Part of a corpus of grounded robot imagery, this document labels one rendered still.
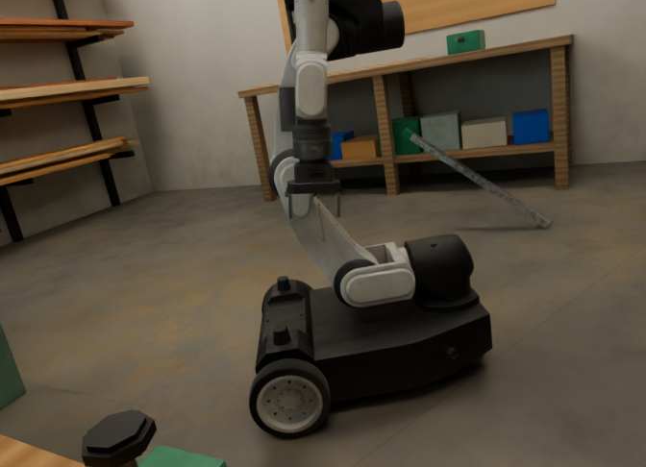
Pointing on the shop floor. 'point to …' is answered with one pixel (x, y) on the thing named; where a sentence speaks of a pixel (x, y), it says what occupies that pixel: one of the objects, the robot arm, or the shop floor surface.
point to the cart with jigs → (109, 448)
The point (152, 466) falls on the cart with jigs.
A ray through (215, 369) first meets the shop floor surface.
